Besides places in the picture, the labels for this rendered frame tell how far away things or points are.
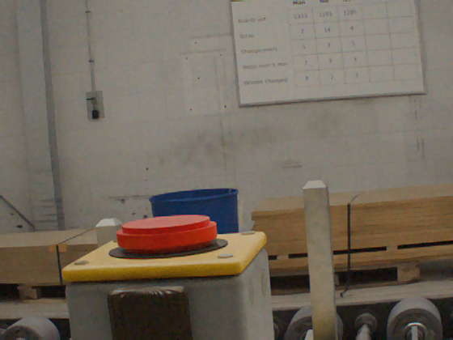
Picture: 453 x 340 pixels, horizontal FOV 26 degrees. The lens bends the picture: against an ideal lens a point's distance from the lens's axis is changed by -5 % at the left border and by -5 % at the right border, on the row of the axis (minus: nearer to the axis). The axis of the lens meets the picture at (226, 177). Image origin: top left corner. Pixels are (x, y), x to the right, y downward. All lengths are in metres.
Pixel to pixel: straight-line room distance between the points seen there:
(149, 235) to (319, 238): 1.11
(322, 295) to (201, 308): 1.13
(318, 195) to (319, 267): 0.11
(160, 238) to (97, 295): 0.03
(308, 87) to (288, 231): 1.57
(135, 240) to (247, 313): 0.05
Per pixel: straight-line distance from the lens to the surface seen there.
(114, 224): 1.54
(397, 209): 6.28
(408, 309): 1.88
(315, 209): 1.48
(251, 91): 7.59
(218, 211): 5.96
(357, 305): 2.04
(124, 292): 0.37
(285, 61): 7.55
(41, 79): 7.82
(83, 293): 0.38
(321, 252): 1.49
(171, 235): 0.38
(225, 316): 0.37
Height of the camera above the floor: 1.28
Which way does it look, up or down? 5 degrees down
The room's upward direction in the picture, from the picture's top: 5 degrees counter-clockwise
